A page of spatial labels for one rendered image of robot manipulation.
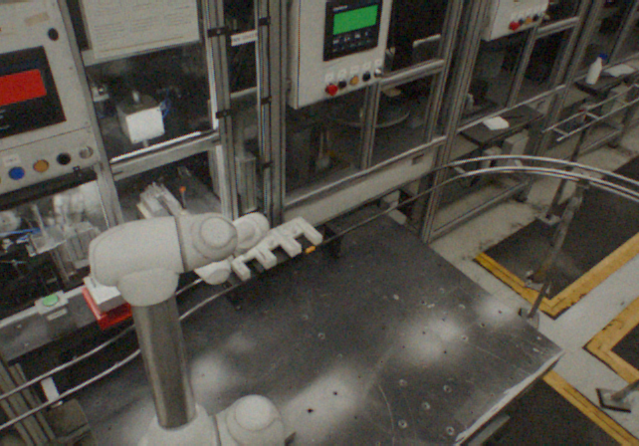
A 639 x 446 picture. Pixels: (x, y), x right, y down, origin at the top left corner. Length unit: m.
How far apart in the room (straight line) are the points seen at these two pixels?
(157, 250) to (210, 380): 0.81
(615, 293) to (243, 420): 2.62
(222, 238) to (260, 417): 0.55
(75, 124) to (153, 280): 0.56
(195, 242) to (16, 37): 0.64
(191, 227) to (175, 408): 0.48
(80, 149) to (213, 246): 0.60
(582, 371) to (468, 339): 1.12
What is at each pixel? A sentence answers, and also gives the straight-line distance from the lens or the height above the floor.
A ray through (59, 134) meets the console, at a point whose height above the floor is 1.49.
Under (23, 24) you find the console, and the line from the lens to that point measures 1.45.
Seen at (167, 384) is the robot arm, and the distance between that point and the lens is 1.37.
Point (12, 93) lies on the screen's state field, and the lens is 1.47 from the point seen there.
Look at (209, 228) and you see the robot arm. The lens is 1.14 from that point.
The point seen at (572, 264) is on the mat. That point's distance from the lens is 3.62.
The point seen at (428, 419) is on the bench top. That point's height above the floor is 0.68.
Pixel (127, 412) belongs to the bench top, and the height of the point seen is 0.68.
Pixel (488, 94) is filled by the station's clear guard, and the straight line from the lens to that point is 2.90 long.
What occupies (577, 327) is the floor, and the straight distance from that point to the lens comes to 3.27.
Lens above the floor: 2.25
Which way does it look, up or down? 41 degrees down
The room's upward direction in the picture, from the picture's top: 4 degrees clockwise
